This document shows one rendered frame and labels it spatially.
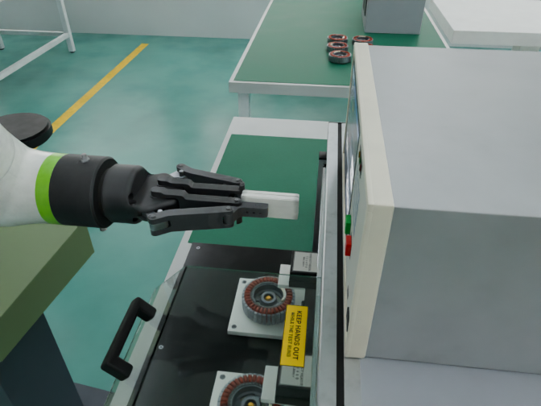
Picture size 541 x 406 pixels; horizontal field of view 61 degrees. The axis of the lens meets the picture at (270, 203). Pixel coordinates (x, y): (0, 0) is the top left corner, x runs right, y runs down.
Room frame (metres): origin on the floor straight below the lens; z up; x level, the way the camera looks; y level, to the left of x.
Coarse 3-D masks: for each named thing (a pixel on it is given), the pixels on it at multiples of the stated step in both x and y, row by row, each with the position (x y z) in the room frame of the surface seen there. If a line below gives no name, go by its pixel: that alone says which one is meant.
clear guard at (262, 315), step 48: (192, 288) 0.45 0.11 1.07; (240, 288) 0.45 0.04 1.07; (288, 288) 0.45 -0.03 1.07; (144, 336) 0.40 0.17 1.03; (192, 336) 0.37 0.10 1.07; (240, 336) 0.37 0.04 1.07; (144, 384) 0.30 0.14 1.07; (192, 384) 0.30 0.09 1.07; (240, 384) 0.30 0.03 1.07; (288, 384) 0.30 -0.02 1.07
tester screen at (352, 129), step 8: (352, 80) 0.71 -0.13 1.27; (352, 88) 0.69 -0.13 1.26; (352, 96) 0.67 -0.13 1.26; (352, 104) 0.65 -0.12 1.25; (352, 112) 0.63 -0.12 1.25; (352, 120) 0.61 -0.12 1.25; (352, 128) 0.59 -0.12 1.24; (352, 136) 0.58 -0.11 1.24; (352, 144) 0.56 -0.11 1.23; (352, 184) 0.48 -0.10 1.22
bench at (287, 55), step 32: (288, 0) 3.62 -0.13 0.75; (320, 0) 3.62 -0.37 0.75; (352, 0) 3.62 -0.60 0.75; (256, 32) 2.81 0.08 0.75; (288, 32) 2.80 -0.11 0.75; (320, 32) 2.80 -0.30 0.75; (352, 32) 2.80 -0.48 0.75; (256, 64) 2.25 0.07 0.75; (288, 64) 2.25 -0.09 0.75; (320, 64) 2.25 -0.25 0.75; (320, 96) 1.98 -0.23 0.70
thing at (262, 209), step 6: (246, 204) 0.45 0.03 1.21; (252, 204) 0.45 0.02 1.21; (258, 204) 0.45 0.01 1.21; (264, 204) 0.45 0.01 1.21; (234, 210) 0.44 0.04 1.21; (240, 210) 0.44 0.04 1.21; (246, 210) 0.44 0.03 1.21; (252, 210) 0.44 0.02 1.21; (258, 210) 0.44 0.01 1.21; (264, 210) 0.44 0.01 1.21; (228, 216) 0.43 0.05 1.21; (234, 216) 0.44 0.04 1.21; (240, 216) 0.44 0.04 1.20; (246, 216) 0.44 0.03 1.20; (252, 216) 0.44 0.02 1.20; (258, 216) 0.44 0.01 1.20; (264, 216) 0.44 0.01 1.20; (228, 222) 0.43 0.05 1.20
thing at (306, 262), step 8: (296, 256) 0.68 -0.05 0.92; (304, 256) 0.68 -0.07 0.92; (312, 256) 0.68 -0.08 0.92; (296, 264) 0.65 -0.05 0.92; (304, 264) 0.65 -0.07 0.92; (312, 264) 0.65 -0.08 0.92; (280, 272) 0.67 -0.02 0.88; (288, 272) 0.67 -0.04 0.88; (296, 272) 0.63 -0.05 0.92; (304, 272) 0.63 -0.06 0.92; (312, 272) 0.63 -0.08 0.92
